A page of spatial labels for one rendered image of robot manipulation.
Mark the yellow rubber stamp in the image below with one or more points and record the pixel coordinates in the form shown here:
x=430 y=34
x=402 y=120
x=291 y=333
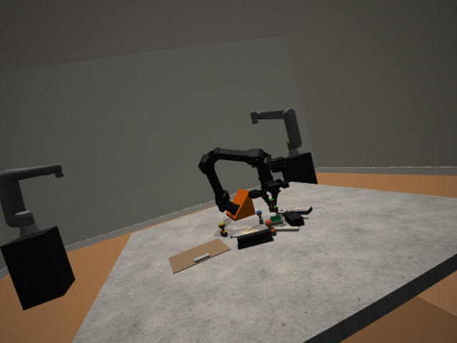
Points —
x=221 y=226

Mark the beige taped card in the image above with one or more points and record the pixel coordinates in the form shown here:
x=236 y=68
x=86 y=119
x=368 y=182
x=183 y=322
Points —
x=250 y=230

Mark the red-handled rubber stamp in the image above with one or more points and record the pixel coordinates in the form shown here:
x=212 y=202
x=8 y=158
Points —
x=269 y=224

